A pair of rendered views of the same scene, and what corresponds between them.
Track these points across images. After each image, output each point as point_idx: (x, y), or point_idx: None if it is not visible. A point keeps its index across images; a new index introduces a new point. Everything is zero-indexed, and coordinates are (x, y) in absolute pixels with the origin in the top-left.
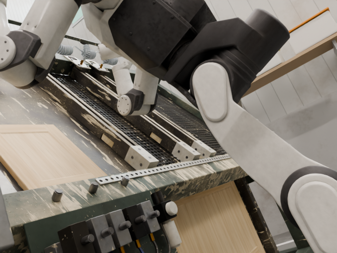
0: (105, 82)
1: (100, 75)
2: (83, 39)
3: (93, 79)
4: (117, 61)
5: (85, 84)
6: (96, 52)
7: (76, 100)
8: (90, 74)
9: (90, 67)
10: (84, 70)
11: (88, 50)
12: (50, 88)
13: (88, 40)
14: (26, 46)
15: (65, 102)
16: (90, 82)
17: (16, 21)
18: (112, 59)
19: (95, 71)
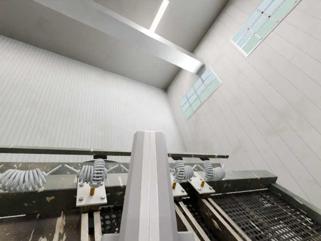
0: (209, 214)
1: (202, 200)
2: (175, 154)
3: (190, 219)
4: (224, 175)
5: (178, 229)
6: (194, 168)
7: None
8: (189, 191)
9: (188, 184)
10: (177, 199)
11: (181, 170)
12: None
13: (181, 154)
14: None
15: None
16: (184, 229)
17: (66, 149)
18: (217, 174)
19: (195, 190)
